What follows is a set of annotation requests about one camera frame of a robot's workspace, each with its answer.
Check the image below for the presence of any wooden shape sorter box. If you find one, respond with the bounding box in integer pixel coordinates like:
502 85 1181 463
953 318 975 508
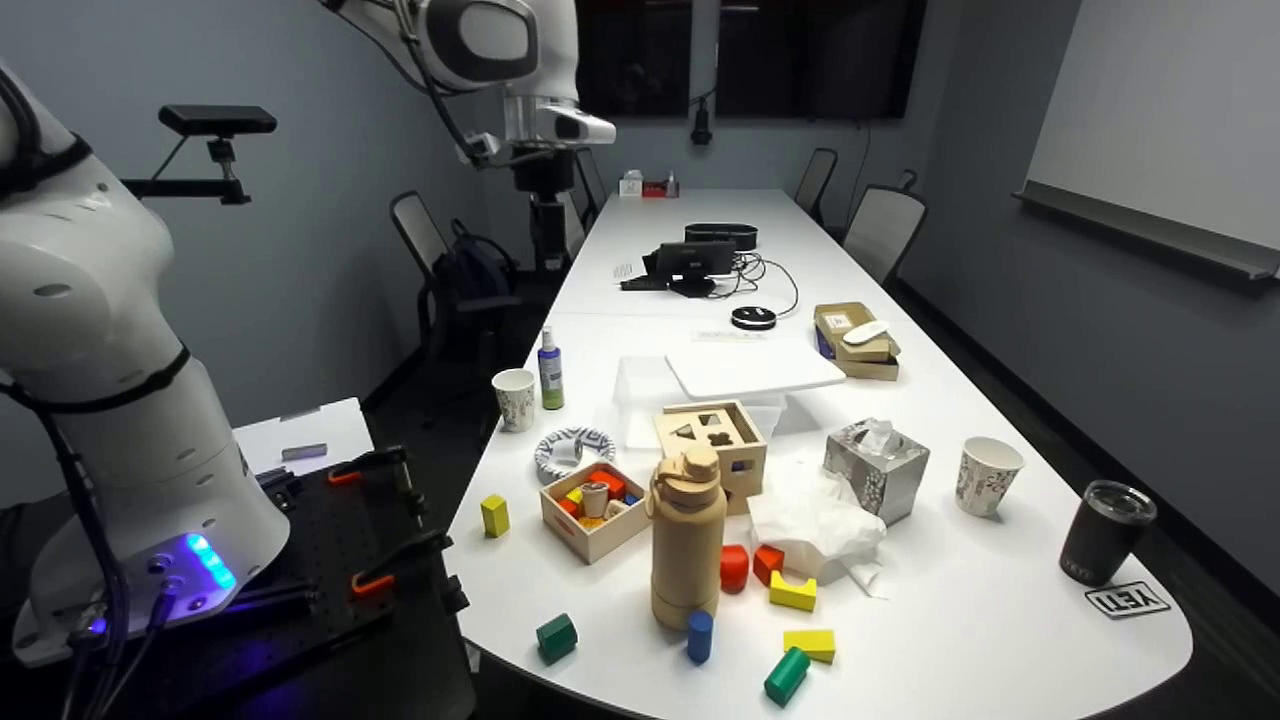
653 400 769 517

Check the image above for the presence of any office chair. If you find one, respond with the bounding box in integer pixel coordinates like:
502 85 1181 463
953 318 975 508
842 183 929 288
568 147 609 259
794 147 840 227
388 189 526 371

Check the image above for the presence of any black backpack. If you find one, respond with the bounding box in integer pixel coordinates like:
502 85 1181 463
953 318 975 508
430 218 522 363

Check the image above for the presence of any black desk display device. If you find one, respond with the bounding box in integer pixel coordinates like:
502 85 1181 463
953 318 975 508
654 240 739 299

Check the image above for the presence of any black speaker bar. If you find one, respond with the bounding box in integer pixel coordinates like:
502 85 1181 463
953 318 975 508
683 221 760 252

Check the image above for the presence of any purple and green spray bottle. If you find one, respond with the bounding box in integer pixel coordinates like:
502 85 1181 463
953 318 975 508
536 326 566 411

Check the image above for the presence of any patterned paper cup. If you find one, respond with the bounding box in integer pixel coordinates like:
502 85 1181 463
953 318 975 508
491 368 538 433
953 436 1026 518

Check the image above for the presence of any clear plastic container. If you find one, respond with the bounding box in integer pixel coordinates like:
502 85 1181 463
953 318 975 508
611 354 787 452

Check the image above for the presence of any patterned tape roll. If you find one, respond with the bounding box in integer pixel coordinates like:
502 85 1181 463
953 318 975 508
533 427 618 486

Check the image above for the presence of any white container lid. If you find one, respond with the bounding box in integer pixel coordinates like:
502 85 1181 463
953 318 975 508
664 337 849 402

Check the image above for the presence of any heap of wooden blocks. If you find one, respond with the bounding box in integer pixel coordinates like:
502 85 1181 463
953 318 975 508
556 468 641 531

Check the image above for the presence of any orange and black clamp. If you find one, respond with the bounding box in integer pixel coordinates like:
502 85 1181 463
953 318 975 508
350 529 457 599
327 446 413 489

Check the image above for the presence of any white paper sheet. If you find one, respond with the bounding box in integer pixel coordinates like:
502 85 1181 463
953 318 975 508
232 397 376 477

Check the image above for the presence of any stack of cardboard boxes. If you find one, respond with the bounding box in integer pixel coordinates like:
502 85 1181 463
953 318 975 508
812 301 902 382

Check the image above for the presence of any wooden tray box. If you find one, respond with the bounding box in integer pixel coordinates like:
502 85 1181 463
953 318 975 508
539 460 653 565

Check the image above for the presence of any tan water bottle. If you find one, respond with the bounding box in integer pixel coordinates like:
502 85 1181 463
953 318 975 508
647 445 729 632

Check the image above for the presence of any crumpled white tissue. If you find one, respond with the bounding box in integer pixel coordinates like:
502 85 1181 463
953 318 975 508
744 458 893 600

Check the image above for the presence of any silver tissue box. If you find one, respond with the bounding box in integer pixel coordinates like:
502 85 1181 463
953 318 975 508
822 417 932 528

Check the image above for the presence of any green hexagonal block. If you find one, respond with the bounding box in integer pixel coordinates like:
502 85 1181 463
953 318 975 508
534 612 580 666

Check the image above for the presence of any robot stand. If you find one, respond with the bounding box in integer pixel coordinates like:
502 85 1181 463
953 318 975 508
0 445 477 720

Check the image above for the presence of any yellow arch block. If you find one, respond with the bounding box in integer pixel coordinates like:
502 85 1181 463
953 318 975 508
767 569 819 613

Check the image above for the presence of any yellow flat block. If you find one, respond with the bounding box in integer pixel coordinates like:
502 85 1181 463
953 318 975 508
782 628 838 665

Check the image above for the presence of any green cylinder block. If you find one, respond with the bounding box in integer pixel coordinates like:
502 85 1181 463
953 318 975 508
763 646 813 709

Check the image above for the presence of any whiteboard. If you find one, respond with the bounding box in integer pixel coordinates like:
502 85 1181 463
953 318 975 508
1012 0 1280 282

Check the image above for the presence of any black tumbler with lid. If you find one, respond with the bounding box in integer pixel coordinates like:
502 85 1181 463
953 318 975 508
1058 480 1159 589

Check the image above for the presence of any black and white sticker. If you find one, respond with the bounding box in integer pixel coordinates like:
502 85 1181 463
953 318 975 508
1084 579 1173 620

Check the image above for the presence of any black cable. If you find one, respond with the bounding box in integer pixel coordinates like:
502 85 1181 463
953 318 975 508
733 250 802 318

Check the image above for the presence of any wall screen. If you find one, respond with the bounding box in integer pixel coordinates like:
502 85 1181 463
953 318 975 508
574 0 928 122

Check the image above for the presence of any camera on mount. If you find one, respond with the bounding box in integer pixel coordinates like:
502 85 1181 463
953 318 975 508
120 104 279 207

